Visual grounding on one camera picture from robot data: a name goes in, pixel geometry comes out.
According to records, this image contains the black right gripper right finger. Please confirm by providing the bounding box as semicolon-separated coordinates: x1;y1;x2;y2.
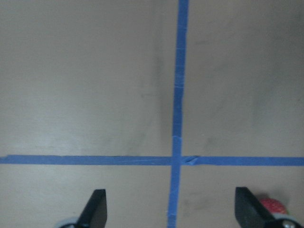
234;187;280;228

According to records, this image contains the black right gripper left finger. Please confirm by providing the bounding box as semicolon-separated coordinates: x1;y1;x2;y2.
76;190;106;228

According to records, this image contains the red strawberry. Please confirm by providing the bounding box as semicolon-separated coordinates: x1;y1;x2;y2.
260;198;288;214

